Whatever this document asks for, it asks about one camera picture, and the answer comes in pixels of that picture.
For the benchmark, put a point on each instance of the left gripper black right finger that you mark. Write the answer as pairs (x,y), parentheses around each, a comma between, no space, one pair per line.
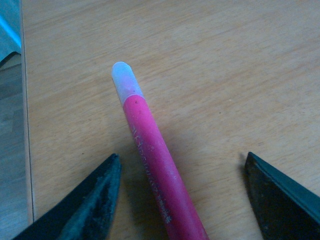
(284,209)

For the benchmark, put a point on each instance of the wooden drawer cabinet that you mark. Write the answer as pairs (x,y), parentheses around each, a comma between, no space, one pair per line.
(221,77)

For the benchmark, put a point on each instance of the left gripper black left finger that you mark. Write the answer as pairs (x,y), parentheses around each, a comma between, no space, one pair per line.
(86,213)

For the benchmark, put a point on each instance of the pink marker with white cap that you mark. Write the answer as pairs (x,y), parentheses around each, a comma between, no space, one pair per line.
(174,203)

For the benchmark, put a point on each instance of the pale green pleated curtain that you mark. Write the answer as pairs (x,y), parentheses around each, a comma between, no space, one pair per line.
(10,28)

